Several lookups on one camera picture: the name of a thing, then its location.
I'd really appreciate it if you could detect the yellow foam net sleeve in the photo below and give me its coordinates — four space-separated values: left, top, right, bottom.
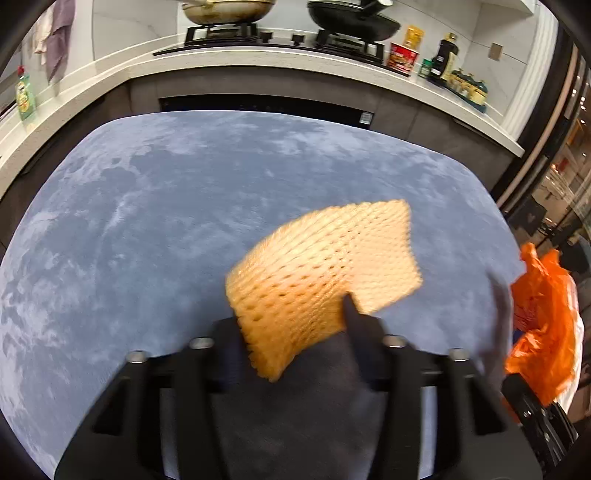
225 199 423 382

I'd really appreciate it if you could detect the orange plastic bag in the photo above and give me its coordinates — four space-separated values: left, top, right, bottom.
504 242 574 406

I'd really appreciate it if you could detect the white lined trash bin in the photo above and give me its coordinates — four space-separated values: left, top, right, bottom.
555 279 585 413

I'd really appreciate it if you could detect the white kitchen countertop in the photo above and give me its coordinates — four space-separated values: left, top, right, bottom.
1 46 524 193

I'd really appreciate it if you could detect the blue grey velvet tablecloth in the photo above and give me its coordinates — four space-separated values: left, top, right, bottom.
1 111 524 475

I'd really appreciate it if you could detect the glass sliding door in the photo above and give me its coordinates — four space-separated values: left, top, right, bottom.
492 27 590 277

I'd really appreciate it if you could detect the built-in black oven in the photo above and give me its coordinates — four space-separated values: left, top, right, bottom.
158 94 374 129

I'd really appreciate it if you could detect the green lidded condiment jar set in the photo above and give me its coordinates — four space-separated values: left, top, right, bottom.
447 69 488 113

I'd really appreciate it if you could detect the small green capped jar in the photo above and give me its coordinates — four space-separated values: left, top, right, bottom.
418 58 432 79

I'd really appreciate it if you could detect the dark soy sauce bottle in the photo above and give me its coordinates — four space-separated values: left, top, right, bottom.
428 32 459 86

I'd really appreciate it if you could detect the red instant noodle cup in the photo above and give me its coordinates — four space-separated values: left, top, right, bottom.
387 43 419 77

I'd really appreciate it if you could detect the yellow seasoning packet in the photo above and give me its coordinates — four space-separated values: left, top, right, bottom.
403 25 425 50

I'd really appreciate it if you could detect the black wok with lid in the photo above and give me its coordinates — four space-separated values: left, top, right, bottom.
307 0 401 42

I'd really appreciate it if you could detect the black gas stove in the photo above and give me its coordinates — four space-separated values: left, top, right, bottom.
153 23 385 66

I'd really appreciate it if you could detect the green dish soap bottle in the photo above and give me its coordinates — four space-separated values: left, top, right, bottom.
15 65 36 121

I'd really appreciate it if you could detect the beige wok with lid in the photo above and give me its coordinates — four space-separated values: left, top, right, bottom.
181 0 276 26

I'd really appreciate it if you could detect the purple hanging towel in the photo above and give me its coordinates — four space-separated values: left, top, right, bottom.
45 0 75 83

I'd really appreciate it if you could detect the white hanging cloth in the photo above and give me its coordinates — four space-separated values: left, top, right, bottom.
32 5 54 65

